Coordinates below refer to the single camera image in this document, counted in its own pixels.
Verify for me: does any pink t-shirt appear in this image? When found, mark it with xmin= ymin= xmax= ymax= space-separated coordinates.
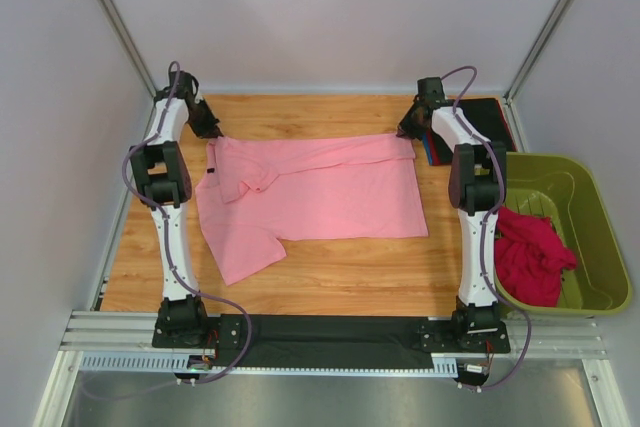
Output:
xmin=196 ymin=133 xmax=429 ymax=285

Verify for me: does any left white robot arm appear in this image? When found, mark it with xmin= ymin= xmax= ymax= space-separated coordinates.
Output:
xmin=122 ymin=61 xmax=223 ymax=348

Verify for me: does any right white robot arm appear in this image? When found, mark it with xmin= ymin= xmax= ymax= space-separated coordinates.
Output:
xmin=397 ymin=77 xmax=506 ymax=341

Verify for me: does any folded blue t-shirt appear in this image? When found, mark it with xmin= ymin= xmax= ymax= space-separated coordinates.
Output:
xmin=421 ymin=132 xmax=434 ymax=166

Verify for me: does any olive green plastic bin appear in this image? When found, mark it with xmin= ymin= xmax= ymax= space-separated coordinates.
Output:
xmin=496 ymin=152 xmax=632 ymax=317

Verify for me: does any magenta t-shirt in bin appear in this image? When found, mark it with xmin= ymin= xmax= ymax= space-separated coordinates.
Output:
xmin=495 ymin=207 xmax=578 ymax=307

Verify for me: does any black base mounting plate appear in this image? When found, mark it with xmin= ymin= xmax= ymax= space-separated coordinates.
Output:
xmin=152 ymin=314 xmax=511 ymax=370

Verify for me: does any left aluminium frame post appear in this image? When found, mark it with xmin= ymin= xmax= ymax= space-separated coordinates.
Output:
xmin=97 ymin=0 xmax=157 ymax=96

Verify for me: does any aluminium frame post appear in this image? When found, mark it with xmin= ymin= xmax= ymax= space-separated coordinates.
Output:
xmin=504 ymin=0 xmax=574 ymax=104
xmin=97 ymin=0 xmax=157 ymax=96

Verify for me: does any right aluminium frame post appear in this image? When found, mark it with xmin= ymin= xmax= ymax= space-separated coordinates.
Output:
xmin=504 ymin=0 xmax=574 ymax=104

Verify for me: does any slotted grey cable duct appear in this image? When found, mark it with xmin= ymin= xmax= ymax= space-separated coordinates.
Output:
xmin=79 ymin=352 xmax=458 ymax=378

